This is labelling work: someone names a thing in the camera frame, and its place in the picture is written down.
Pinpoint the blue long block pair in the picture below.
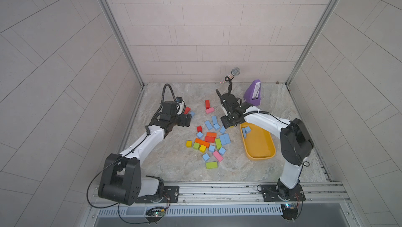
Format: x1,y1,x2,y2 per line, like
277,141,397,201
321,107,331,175
223,133,231,144
219,135,227,145

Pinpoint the green long block front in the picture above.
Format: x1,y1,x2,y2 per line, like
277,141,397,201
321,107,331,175
206,162,218,169

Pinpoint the right circuit board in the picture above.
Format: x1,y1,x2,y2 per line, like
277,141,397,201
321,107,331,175
281,204,299,221

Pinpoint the circuit board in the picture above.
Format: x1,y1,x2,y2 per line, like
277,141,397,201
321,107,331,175
145,207,166,218
281,204,299,221

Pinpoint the left black cable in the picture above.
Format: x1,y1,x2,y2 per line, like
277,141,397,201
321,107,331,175
153,83,179,121

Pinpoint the left circuit board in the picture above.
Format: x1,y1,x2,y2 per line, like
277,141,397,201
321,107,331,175
145,207,166,218

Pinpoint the black microphone stand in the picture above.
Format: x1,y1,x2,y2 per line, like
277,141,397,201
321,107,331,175
220,67,241,99

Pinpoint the yellow plastic tray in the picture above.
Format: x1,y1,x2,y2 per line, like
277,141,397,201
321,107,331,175
240,122,276,161

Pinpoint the blue long block pair right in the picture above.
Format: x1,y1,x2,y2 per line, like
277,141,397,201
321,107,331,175
223,133,231,144

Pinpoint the blue cube beside pink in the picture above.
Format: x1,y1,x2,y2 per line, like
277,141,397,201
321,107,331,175
218,147,226,155

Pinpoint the blue long block tilted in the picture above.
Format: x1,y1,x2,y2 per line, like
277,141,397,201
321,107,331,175
212,116,218,125

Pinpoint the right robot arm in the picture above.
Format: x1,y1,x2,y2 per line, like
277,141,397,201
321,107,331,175
216,90,314,190

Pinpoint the red block far left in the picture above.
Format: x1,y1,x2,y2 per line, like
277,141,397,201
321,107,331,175
184,106,191,114

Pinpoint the blue long block pair left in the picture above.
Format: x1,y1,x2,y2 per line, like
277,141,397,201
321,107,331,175
219,135,227,145

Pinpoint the green long block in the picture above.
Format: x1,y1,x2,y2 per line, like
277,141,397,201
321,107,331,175
215,138,222,150
206,162,218,169

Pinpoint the purple metronome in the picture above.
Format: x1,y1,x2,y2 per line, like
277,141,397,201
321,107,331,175
244,79,261,106

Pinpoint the orange short block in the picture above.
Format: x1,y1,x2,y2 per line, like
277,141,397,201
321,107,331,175
206,132,217,138

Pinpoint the blue thin long block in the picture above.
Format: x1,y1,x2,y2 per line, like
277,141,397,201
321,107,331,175
242,128,247,139

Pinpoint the aluminium mounting rail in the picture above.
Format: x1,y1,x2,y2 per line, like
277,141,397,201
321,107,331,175
90,181,351,207

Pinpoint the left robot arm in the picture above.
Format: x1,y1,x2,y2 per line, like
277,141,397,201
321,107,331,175
98,97,191,206

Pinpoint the pink long block front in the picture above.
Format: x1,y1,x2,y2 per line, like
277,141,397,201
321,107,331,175
213,151,224,162

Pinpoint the red long block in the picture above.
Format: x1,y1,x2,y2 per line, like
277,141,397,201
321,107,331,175
205,136,216,143

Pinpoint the yellow cube front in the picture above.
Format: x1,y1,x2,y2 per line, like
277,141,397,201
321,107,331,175
200,145,206,153

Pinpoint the blue long block upright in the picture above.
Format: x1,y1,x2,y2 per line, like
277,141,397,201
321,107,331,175
205,121,213,130

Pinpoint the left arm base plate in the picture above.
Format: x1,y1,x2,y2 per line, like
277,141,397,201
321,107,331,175
135,186,180,204

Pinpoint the orange long block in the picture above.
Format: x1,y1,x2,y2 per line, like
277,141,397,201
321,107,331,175
195,139,210,148

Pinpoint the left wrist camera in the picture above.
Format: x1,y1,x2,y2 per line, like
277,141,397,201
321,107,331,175
176,97,186,115

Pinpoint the pink block near back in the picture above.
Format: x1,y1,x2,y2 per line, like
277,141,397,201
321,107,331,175
205,107,215,114

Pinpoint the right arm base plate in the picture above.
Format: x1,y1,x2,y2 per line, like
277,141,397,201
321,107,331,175
257,184,306,203

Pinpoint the green long block centre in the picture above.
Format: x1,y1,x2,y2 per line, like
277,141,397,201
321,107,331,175
215,138,222,150

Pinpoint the blue long block diagonal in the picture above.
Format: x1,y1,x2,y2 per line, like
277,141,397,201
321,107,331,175
219,126,226,134

